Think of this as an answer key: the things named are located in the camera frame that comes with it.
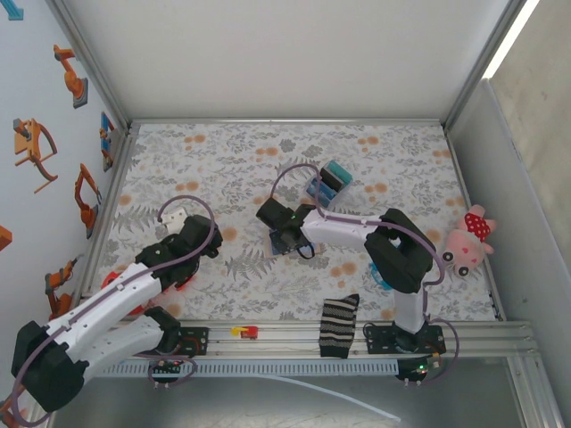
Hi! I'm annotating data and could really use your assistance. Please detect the blue card stack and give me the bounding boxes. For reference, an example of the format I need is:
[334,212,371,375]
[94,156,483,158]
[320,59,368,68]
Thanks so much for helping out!
[307,177,334,204]

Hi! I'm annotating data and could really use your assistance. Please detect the black card stack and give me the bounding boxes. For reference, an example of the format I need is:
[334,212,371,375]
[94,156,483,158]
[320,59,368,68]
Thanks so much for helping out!
[321,169,343,193]

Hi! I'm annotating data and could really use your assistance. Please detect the teal card stack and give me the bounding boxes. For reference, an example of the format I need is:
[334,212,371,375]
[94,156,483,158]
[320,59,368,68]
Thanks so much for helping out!
[332,161,353,189]

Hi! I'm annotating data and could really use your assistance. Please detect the floral table mat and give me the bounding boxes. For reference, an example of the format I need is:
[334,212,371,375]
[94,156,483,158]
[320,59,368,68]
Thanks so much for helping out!
[95,123,499,322]

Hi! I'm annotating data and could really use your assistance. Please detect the red plastic toy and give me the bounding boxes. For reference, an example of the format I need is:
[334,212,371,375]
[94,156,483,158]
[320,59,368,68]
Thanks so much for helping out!
[101,270,195,294]

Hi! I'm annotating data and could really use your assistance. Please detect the blue alarm clock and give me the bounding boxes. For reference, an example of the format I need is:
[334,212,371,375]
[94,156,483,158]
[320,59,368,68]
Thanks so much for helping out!
[368,262,394,291]

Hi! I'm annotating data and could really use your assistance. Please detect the black beige striped sock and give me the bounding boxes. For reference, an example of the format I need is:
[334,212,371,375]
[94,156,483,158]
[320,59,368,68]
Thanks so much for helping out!
[319,292,360,360]

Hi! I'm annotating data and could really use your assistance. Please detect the white plastic tube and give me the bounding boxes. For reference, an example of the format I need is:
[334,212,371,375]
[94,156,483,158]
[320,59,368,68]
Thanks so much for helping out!
[249,374,401,423]

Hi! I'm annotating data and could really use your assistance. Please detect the pink plush toy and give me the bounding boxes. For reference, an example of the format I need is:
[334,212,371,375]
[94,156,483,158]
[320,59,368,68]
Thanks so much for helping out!
[441,203,499,278]

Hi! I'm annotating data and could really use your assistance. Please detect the bright light strip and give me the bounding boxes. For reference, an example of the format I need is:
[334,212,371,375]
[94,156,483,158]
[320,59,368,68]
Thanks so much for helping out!
[483,0,543,81]

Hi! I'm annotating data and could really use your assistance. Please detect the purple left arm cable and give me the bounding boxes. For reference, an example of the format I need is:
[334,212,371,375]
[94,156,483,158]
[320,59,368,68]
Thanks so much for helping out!
[9,194,215,428]

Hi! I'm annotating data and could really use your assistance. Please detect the aluminium side rail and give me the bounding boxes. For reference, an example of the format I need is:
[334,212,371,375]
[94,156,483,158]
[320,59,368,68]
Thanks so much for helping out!
[70,124,140,322]

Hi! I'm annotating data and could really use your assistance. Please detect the aluminium back rail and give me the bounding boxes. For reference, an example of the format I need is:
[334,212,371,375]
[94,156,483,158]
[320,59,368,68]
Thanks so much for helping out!
[128,117,447,127]

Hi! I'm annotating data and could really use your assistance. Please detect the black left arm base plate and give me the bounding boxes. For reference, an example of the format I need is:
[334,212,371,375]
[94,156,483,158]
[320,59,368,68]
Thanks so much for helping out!
[176,326,211,357]

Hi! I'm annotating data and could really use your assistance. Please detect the aluminium front rail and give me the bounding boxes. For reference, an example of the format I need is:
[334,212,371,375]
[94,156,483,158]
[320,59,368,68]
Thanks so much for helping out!
[48,319,539,360]

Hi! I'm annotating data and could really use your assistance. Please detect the grey slotted cable duct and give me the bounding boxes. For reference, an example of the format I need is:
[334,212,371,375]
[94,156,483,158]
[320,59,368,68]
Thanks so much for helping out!
[102,359,400,378]

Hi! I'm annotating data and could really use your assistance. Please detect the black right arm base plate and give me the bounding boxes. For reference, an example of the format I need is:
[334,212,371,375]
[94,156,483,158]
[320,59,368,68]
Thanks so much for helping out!
[365,324,447,356]

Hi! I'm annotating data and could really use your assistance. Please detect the aluminium corner post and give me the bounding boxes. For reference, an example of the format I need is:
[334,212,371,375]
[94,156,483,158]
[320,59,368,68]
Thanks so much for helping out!
[46,0,131,131]
[443,0,530,131]

